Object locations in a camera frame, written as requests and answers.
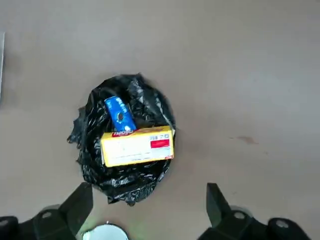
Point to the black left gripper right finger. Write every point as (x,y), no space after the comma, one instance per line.
(232,225)

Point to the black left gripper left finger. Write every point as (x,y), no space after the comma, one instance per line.
(62,220)

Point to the yellow biscuit box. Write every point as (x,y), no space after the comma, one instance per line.
(130,150)

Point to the blue Oreo cookie box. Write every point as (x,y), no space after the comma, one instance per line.
(120,112)

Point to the black plastic bag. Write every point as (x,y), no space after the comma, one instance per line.
(125,182)

